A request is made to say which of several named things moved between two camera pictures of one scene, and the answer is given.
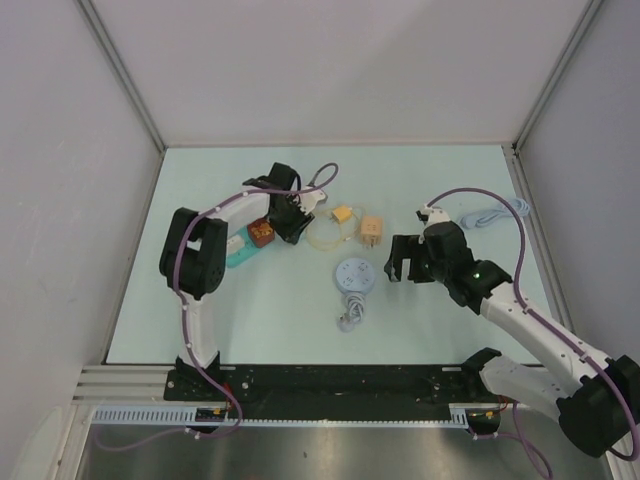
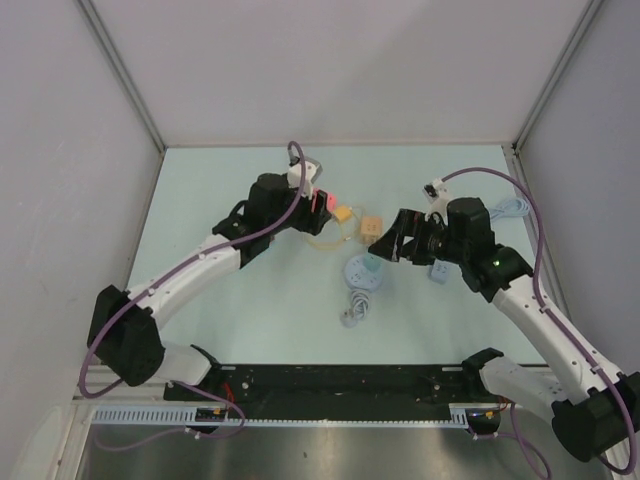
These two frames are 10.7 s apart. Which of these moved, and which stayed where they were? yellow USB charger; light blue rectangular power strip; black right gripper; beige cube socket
Moved: black right gripper
Stayed: light blue rectangular power strip; yellow USB charger; beige cube socket
